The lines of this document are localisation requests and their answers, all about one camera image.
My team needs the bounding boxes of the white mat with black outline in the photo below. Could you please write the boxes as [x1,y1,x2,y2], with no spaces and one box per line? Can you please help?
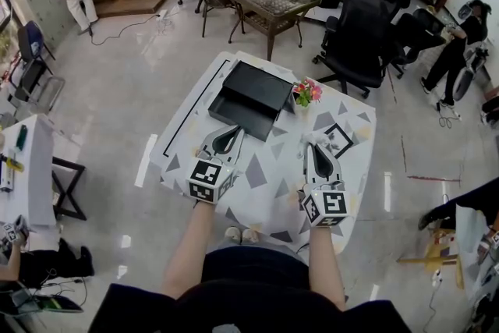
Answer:
[150,51,241,169]

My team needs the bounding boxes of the person's black shirt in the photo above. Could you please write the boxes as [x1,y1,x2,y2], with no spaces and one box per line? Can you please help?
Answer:
[87,246,412,333]

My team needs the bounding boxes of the person's right white shoe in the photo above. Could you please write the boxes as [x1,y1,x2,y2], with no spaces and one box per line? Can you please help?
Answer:
[241,228,260,246]

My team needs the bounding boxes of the person's left white shoe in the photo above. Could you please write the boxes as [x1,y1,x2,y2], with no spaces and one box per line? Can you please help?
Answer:
[223,226,242,246]

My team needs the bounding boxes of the white side table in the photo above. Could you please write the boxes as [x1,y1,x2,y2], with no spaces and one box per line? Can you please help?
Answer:
[0,113,87,228]

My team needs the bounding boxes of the green flat item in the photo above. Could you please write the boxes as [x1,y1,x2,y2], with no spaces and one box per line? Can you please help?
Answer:
[15,124,29,151]

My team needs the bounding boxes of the black-and-white printed sheet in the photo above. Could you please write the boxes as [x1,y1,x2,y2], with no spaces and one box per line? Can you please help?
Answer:
[322,122,354,159]

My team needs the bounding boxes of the person's white shoe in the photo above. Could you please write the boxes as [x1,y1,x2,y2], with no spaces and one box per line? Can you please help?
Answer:
[223,226,242,246]
[241,228,260,246]

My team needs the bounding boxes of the round wooden stool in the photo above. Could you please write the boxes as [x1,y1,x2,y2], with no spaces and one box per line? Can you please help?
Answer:
[397,227,465,290]

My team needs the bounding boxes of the pink flowers in pot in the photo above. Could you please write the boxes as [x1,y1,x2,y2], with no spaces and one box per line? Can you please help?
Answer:
[292,77,324,108]

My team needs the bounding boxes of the person's right forearm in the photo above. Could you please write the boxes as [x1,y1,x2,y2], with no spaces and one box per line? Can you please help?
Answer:
[307,225,348,312]

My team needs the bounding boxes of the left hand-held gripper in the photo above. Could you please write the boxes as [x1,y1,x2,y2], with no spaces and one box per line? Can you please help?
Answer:
[186,124,246,204]

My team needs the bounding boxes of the black box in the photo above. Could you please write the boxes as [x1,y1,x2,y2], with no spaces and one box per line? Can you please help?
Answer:
[207,59,298,143]

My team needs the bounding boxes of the person's left forearm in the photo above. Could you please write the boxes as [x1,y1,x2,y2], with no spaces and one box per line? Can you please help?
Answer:
[160,201,220,302]

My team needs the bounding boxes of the table with triangle-patterned cloth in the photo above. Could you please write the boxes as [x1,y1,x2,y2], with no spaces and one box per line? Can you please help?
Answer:
[149,50,377,255]

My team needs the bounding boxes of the dark blue visitor chair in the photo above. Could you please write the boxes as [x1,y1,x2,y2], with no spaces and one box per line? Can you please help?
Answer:
[9,19,66,115]

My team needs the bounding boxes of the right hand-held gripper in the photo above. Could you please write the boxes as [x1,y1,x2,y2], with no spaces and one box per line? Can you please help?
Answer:
[298,143,349,229]

